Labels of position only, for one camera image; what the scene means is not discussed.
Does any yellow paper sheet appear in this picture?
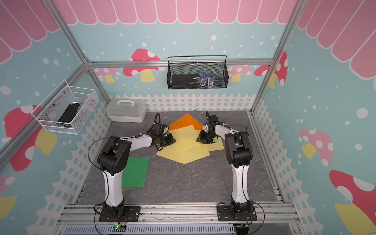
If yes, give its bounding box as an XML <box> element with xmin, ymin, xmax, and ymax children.
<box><xmin>170</xmin><ymin>125</ymin><xmax>200</xmax><ymax>152</ymax></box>
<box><xmin>207</xmin><ymin>137</ymin><xmax>224</xmax><ymax>152</ymax></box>
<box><xmin>157</xmin><ymin>145</ymin><xmax>210</xmax><ymax>164</ymax></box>

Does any yellow paper sheet bottom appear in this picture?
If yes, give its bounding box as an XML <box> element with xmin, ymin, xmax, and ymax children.
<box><xmin>157</xmin><ymin>145</ymin><xmax>210</xmax><ymax>164</ymax></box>

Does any green paper sheet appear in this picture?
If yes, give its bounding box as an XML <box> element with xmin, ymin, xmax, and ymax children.
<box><xmin>121</xmin><ymin>157</ymin><xmax>150</xmax><ymax>188</ymax></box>

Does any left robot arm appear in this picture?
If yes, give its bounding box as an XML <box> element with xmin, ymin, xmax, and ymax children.
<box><xmin>90</xmin><ymin>113</ymin><xmax>176</xmax><ymax>224</ymax></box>

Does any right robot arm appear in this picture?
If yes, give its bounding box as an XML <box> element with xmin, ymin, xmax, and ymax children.
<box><xmin>196</xmin><ymin>111</ymin><xmax>253</xmax><ymax>221</ymax></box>

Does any orange paper sheet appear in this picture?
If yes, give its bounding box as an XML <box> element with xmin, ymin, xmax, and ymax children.
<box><xmin>169</xmin><ymin>114</ymin><xmax>203</xmax><ymax>130</ymax></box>

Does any white plastic storage box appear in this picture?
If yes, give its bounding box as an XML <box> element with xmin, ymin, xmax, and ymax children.
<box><xmin>106</xmin><ymin>98</ymin><xmax>146</xmax><ymax>123</ymax></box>

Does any blue white item in basket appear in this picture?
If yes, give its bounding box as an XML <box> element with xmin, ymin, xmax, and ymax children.
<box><xmin>192</xmin><ymin>70</ymin><xmax>214</xmax><ymax>88</ymax></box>

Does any black box in mesh basket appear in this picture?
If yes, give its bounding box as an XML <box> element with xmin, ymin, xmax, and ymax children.
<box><xmin>169</xmin><ymin>74</ymin><xmax>198</xmax><ymax>89</ymax></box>

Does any black item in white basket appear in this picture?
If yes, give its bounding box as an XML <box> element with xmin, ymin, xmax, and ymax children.
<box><xmin>57</xmin><ymin>102</ymin><xmax>80</xmax><ymax>128</ymax></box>

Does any small green circuit board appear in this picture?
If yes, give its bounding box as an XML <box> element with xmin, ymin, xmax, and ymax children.
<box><xmin>112</xmin><ymin>224</ymin><xmax>127</xmax><ymax>233</ymax></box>

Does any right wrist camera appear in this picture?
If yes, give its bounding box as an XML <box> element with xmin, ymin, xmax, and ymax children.
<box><xmin>203</xmin><ymin>111</ymin><xmax>219</xmax><ymax>132</ymax></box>

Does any screwdriver with wooden handle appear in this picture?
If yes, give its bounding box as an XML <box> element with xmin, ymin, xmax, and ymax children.
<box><xmin>246</xmin><ymin>126</ymin><xmax>251</xmax><ymax>142</ymax></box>

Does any black wire mesh basket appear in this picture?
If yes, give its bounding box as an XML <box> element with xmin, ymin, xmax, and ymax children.
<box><xmin>166</xmin><ymin>55</ymin><xmax>229</xmax><ymax>90</ymax></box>

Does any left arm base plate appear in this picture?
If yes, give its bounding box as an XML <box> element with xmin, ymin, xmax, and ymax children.
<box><xmin>99</xmin><ymin>204</ymin><xmax>141</xmax><ymax>223</ymax></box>

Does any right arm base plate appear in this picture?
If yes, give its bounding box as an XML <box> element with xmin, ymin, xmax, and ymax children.
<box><xmin>216</xmin><ymin>204</ymin><xmax>258</xmax><ymax>222</ymax></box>

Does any white wire basket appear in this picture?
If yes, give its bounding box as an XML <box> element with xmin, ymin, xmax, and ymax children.
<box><xmin>31</xmin><ymin>80</ymin><xmax>99</xmax><ymax>135</ymax></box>

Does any aluminium front rail frame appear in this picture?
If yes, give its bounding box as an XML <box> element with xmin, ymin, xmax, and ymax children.
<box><xmin>52</xmin><ymin>201</ymin><xmax>304</xmax><ymax>235</ymax></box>

